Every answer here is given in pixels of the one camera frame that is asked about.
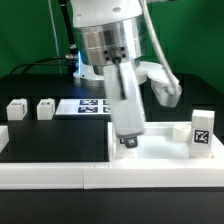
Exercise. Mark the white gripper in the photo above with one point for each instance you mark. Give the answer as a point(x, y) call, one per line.
point(126, 107)

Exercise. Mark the white square tabletop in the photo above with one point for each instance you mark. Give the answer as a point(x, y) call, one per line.
point(161, 140)

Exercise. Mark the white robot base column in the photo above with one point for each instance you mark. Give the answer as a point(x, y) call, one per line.
point(86, 75)

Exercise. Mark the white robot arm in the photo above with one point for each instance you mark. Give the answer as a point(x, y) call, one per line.
point(109, 35)

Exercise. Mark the white base tag plate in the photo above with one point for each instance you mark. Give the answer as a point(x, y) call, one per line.
point(83, 107)

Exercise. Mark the white U-shaped obstacle fence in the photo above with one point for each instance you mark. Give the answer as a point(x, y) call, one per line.
point(118, 173)

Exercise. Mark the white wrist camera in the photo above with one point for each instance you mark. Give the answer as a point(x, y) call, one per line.
point(167, 92)

